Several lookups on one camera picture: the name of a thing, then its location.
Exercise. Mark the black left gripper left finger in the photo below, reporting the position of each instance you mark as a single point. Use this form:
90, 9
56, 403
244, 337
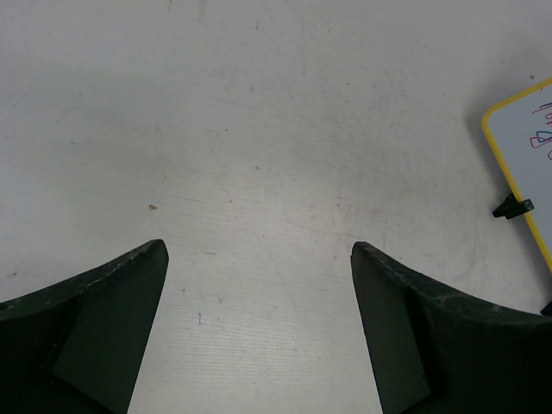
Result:
77, 346

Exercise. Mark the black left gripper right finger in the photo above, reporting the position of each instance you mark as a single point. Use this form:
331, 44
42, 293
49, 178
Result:
435, 349

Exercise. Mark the yellow framed whiteboard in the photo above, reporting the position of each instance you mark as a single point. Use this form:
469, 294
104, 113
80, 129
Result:
518, 131

